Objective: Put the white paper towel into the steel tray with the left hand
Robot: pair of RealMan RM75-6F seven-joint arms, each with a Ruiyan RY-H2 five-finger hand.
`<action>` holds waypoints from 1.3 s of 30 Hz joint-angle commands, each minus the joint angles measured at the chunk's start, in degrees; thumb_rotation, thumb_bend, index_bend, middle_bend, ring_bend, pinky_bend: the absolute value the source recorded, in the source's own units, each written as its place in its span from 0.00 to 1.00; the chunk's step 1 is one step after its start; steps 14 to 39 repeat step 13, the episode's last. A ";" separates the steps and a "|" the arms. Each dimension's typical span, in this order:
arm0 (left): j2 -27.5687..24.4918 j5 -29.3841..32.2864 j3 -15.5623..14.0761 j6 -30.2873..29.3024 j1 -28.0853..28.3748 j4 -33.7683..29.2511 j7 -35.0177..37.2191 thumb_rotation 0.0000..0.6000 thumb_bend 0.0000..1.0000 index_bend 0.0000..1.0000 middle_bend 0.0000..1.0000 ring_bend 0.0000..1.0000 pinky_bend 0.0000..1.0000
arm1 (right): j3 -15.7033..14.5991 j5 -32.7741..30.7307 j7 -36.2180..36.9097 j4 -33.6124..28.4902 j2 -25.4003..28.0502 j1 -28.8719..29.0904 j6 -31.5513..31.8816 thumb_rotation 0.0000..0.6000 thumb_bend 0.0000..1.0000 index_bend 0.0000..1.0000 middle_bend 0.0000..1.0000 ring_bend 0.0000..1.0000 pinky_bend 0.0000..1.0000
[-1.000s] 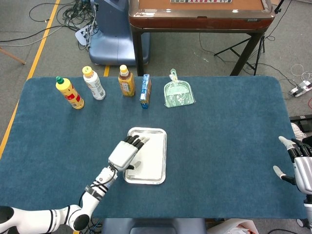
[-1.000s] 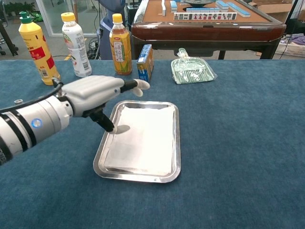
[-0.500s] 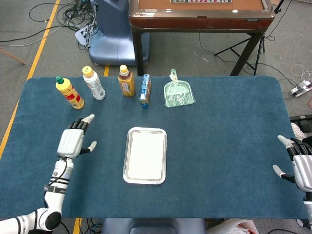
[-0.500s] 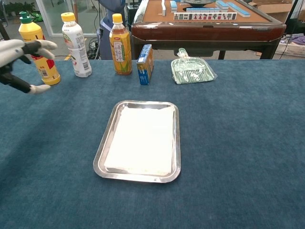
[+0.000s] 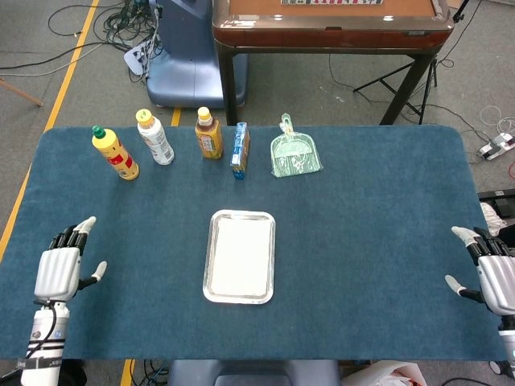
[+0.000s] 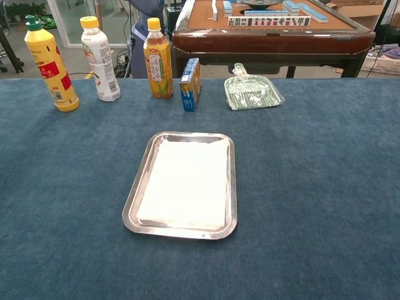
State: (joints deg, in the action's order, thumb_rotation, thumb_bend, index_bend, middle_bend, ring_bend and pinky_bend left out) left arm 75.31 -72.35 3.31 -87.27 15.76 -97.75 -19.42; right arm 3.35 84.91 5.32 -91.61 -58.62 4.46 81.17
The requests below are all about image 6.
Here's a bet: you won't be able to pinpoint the white paper towel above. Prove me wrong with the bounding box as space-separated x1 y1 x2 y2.
136 139 229 231

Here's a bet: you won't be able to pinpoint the stainless steel tray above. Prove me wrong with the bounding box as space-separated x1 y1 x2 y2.
121 131 238 241

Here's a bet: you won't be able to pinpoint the blue and orange carton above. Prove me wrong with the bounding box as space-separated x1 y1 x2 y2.
179 57 203 113

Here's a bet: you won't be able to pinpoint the green dustpan in plastic bag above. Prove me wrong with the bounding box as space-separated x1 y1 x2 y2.
224 62 286 111

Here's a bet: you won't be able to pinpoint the amber tea bottle yellow cap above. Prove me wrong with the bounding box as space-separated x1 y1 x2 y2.
142 17 174 100

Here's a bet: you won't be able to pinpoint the blue-grey machine base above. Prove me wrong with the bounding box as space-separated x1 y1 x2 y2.
126 0 166 79

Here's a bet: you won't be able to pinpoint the brown mahjong table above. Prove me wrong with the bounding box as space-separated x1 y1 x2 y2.
171 0 376 79

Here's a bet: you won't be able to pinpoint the white bottle yellow cap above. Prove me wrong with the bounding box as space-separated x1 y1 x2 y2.
79 16 121 103

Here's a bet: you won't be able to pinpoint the face-up mahjong tile row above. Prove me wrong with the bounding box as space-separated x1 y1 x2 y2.
227 16 312 28

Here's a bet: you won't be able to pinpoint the short blue-backed mahjong tile row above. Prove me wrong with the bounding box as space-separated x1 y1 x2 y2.
244 9 290 17

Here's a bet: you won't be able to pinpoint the wide blue mahjong tile stack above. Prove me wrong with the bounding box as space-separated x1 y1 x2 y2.
282 0 301 14

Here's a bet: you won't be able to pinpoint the yellow bottle green cap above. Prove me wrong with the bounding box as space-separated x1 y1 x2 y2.
24 14 81 113

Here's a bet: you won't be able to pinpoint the long blue-backed mahjong tile row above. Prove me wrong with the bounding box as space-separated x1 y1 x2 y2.
297 2 329 23

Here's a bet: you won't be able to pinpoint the white plastic basket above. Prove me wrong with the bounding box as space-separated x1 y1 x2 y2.
361 52 400 76

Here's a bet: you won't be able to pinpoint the black stand leg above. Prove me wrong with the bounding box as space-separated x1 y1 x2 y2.
0 24 25 74

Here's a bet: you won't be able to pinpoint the green potted plants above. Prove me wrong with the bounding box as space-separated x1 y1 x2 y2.
4 2 48 23

